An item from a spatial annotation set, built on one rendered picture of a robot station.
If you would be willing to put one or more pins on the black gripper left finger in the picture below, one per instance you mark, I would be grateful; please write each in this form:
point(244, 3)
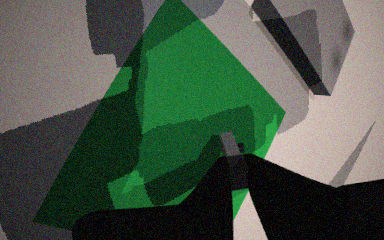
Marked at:
point(205, 214)

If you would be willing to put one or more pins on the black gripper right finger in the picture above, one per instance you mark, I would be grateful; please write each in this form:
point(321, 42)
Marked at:
point(293, 207)

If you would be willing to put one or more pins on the green square zone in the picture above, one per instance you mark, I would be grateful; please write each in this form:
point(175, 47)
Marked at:
point(156, 132)

